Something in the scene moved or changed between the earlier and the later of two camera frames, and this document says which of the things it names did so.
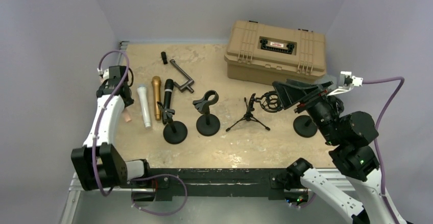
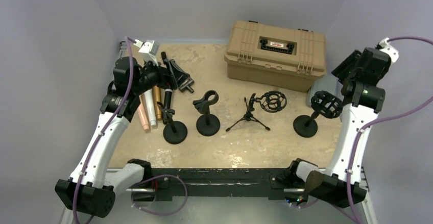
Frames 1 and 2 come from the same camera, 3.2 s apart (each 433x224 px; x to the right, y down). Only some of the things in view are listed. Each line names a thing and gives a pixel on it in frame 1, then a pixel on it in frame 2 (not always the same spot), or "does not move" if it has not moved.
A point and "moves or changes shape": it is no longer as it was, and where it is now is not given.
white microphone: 142,92 moves or changes shape
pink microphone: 127,118 moves or changes shape
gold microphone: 156,81 does not move
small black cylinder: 164,57 does not move
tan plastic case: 263,52 does not move
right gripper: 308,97 -> 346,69
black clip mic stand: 175,132 does not move
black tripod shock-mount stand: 270,102 does not move
